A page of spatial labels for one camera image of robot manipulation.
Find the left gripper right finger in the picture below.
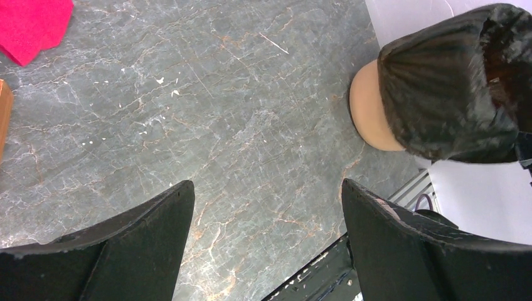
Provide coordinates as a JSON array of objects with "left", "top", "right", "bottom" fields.
[{"left": 341, "top": 179, "right": 531, "bottom": 300}]

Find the crumpled red cloth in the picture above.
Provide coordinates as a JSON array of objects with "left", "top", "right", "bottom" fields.
[{"left": 1, "top": 0, "right": 74, "bottom": 66}]

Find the orange compartment tray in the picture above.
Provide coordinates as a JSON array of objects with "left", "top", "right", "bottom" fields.
[{"left": 0, "top": 79, "right": 14, "bottom": 158}]

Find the black plastic trash bag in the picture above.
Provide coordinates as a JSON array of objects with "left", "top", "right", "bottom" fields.
[{"left": 377, "top": 3, "right": 531, "bottom": 164}]

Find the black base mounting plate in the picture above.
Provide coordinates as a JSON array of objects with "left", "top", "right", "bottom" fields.
[{"left": 263, "top": 234, "right": 363, "bottom": 301}]

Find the aluminium frame rail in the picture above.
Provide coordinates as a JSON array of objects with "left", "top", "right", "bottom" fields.
[{"left": 388, "top": 169, "right": 441, "bottom": 213}]

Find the orange trash bin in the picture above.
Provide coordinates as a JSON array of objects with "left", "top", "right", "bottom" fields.
[{"left": 349, "top": 60, "right": 404, "bottom": 152}]

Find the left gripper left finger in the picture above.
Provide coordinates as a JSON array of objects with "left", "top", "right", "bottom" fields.
[{"left": 1, "top": 180, "right": 195, "bottom": 300}]

